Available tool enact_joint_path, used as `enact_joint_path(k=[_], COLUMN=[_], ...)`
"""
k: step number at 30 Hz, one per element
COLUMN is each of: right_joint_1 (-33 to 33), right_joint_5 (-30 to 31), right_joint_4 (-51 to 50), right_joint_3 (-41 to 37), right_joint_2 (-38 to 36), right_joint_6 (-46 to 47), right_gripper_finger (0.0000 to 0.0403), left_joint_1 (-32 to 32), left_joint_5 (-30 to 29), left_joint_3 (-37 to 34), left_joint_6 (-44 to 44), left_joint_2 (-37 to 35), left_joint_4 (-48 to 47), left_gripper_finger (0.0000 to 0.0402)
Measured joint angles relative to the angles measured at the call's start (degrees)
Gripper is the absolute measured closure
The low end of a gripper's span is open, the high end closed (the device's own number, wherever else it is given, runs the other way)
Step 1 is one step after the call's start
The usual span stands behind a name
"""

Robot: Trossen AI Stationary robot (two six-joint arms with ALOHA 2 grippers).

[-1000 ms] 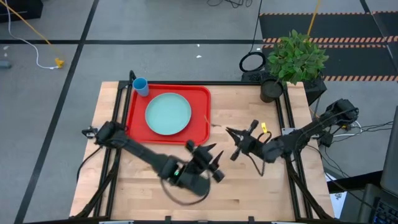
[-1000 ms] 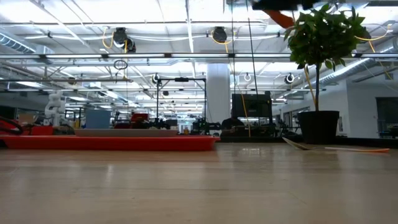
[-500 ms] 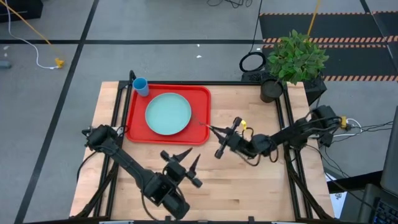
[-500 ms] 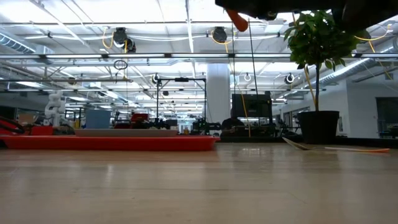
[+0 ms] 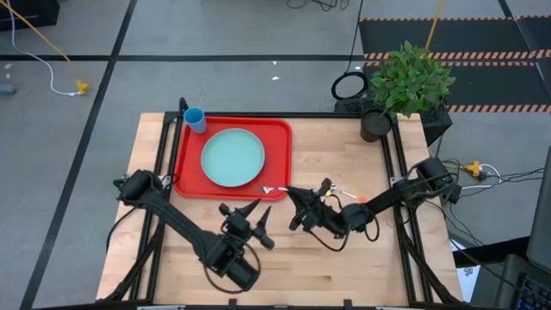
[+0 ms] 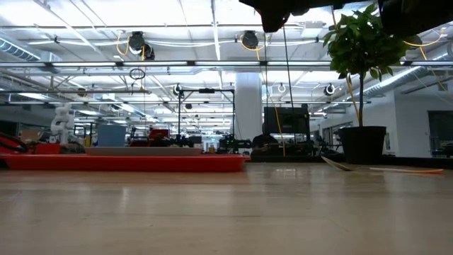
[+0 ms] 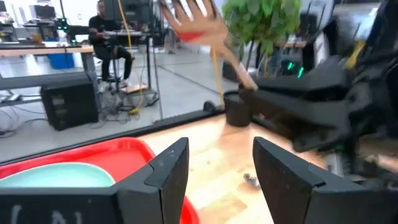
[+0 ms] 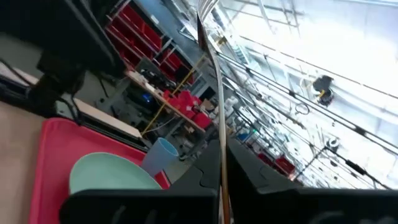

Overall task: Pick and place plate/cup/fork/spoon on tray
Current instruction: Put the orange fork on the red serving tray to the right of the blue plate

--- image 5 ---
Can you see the dark desk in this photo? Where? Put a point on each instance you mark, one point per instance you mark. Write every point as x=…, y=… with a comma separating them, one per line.
x=490, y=254

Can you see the red plastic tray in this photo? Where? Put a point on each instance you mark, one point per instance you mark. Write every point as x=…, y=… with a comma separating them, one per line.
x=277, y=142

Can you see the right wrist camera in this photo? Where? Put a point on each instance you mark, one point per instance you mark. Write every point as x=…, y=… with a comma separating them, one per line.
x=311, y=216

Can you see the black floor box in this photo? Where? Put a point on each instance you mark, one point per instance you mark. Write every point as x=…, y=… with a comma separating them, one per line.
x=39, y=10

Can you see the green leafy plant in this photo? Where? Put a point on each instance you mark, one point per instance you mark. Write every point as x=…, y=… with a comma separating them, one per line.
x=409, y=79

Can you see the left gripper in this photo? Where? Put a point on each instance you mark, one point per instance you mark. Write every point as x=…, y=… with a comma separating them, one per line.
x=262, y=236

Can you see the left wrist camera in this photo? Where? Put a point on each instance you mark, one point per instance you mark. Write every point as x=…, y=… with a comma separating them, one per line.
x=237, y=222

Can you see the black plant pot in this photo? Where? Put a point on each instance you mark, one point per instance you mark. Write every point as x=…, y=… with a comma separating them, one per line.
x=375, y=127

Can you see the yellow power plug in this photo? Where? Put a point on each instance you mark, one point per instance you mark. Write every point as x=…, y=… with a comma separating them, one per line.
x=473, y=169

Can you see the black hazard-striped floor mat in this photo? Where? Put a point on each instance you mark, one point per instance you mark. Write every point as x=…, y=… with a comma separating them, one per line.
x=495, y=86
x=387, y=34

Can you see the white printed paper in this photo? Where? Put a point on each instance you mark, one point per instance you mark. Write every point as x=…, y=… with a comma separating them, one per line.
x=467, y=275

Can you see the light blue cup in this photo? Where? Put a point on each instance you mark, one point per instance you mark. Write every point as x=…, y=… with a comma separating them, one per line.
x=196, y=119

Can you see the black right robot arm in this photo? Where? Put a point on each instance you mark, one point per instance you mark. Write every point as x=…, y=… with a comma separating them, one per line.
x=400, y=189

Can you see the grey floor object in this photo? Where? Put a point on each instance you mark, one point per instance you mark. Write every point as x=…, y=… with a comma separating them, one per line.
x=6, y=89

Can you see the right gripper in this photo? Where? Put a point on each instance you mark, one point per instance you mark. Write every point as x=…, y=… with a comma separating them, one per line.
x=331, y=215

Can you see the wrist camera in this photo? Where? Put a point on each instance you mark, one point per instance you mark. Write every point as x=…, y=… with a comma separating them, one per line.
x=311, y=216
x=237, y=222

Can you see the black aluminium table frame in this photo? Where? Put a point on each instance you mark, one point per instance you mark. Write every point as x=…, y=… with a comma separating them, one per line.
x=323, y=115

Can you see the pale green plate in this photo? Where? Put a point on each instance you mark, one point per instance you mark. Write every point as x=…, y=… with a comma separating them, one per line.
x=232, y=157

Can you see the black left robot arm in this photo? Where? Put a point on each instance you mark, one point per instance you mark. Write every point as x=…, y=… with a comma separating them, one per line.
x=172, y=215

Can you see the black keyboard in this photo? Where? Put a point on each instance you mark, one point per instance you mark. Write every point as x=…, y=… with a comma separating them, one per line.
x=536, y=297

